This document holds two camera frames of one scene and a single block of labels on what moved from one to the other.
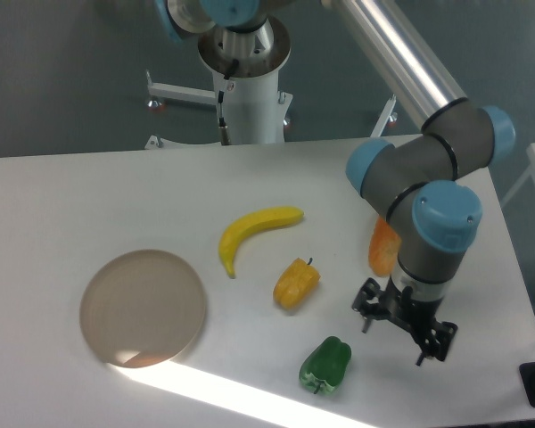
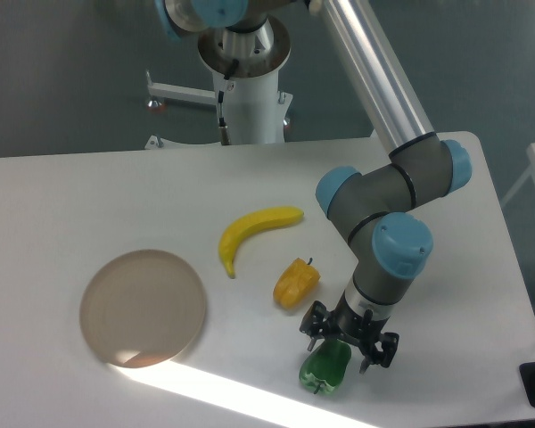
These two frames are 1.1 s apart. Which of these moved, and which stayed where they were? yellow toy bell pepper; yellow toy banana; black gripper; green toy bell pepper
Moved: black gripper
Stayed: green toy bell pepper; yellow toy banana; yellow toy bell pepper
